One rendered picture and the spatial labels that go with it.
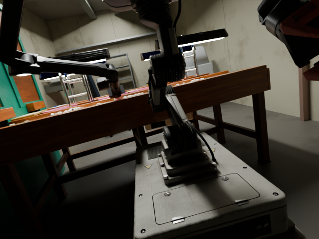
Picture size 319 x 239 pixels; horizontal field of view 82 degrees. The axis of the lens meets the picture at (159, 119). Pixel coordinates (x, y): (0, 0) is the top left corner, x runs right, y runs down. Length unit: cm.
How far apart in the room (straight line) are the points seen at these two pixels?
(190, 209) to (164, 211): 8
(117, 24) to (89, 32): 105
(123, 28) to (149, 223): 735
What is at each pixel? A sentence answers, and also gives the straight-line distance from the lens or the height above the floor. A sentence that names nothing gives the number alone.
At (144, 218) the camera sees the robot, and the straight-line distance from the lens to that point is 59.
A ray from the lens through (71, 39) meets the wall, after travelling 790.
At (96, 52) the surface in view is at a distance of 140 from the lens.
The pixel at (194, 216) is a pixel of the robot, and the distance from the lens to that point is 56.
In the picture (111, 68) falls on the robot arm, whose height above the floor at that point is 94.
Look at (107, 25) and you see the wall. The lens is 773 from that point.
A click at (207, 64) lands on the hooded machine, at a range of 403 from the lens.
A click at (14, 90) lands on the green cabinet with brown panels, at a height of 98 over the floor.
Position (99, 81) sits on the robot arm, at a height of 89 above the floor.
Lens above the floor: 85
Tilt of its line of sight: 13 degrees down
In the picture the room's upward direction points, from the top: 12 degrees counter-clockwise
